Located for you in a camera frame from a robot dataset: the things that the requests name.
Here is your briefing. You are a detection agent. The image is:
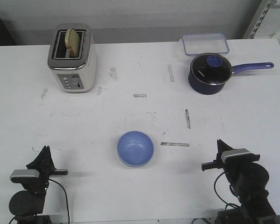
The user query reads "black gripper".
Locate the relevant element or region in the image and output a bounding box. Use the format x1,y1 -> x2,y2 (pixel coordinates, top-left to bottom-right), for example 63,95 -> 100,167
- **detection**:
22,146 -> 69,194
202,139 -> 260,173

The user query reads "green bowl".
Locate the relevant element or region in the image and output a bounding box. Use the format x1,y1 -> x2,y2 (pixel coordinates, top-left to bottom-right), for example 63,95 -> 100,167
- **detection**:
119,155 -> 153,168

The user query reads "blue bowl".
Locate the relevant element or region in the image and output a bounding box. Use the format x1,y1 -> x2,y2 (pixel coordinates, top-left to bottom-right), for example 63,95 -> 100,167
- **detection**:
117,131 -> 154,158

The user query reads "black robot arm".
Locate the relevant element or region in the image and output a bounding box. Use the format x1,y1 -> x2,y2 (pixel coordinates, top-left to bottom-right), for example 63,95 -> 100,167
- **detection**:
8,146 -> 70,224
202,140 -> 278,224

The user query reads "glass pot lid blue knob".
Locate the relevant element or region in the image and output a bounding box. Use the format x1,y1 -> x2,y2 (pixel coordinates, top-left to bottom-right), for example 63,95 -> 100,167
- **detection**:
191,53 -> 233,85

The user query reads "cream and steel toaster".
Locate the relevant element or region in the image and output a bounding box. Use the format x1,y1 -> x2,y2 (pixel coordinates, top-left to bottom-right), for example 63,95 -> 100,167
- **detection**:
47,23 -> 97,93

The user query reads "clear plastic food container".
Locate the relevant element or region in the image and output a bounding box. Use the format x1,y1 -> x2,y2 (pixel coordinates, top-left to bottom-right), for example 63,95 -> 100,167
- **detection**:
180,33 -> 229,56

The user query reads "bread slice in toaster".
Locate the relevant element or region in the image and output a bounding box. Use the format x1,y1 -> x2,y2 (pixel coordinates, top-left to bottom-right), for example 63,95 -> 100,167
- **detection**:
64,28 -> 81,58

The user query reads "black object at back left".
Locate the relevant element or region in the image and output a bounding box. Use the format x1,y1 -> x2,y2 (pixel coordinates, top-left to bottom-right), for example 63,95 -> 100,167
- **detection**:
0,13 -> 17,47

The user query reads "grey metal shelf upright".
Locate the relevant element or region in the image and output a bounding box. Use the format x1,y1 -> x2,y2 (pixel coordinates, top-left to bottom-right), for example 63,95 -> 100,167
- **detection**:
242,0 -> 277,39

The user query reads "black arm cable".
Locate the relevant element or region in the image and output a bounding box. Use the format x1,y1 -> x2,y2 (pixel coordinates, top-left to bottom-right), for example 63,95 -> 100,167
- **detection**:
214,172 -> 241,210
48,178 -> 71,224

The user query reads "blue saucepan with handle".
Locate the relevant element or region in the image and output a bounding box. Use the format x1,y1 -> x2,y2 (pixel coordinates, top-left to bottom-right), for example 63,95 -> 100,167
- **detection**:
188,62 -> 274,95

